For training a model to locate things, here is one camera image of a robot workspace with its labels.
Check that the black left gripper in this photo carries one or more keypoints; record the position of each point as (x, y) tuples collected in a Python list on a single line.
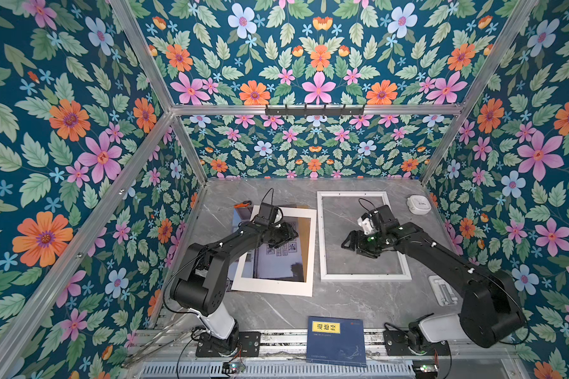
[(288, 234)]

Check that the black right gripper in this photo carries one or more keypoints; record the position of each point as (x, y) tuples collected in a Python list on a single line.
[(356, 236)]

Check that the white picture frame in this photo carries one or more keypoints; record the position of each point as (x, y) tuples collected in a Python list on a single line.
[(404, 276)]

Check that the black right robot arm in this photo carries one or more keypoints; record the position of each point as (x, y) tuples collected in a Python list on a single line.
[(490, 309)]

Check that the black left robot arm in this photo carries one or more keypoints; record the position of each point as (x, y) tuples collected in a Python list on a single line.
[(200, 283)]

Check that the white round device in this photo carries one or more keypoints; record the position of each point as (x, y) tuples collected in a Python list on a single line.
[(419, 205)]

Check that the blue booklet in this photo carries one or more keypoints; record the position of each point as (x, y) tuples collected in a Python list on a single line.
[(336, 341)]

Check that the small circuit board right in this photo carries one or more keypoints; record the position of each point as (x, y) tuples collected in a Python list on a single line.
[(426, 371)]

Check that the small circuit board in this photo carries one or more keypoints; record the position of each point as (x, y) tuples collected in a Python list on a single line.
[(426, 371), (233, 368)]

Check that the small circuit board left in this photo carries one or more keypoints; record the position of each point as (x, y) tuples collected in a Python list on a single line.
[(233, 368)]

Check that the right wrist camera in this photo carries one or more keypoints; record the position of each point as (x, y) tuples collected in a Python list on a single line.
[(367, 225)]

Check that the brown frame backing board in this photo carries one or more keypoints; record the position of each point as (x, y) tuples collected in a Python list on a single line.
[(304, 234)]

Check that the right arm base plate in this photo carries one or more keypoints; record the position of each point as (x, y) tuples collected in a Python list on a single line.
[(400, 342)]

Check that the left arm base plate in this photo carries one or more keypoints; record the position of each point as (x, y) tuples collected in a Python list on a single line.
[(246, 344)]

